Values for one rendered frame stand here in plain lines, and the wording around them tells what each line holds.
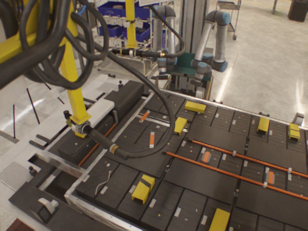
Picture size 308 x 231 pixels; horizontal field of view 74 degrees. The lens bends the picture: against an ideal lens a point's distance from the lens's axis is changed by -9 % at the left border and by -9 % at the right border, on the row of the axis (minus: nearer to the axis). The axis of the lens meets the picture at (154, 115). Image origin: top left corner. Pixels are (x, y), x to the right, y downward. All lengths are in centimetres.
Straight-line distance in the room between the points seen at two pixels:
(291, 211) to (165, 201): 70
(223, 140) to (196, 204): 54
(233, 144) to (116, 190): 84
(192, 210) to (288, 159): 77
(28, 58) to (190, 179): 114
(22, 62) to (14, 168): 154
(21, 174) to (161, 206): 106
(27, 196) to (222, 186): 123
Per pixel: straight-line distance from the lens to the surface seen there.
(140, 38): 393
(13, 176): 186
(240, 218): 131
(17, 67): 41
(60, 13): 49
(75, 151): 144
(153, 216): 124
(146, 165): 141
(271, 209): 140
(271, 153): 167
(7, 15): 54
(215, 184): 137
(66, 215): 147
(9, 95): 62
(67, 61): 100
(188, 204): 128
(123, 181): 136
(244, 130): 177
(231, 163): 151
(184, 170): 140
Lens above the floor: 212
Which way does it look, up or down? 39 degrees down
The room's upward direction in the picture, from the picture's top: straight up
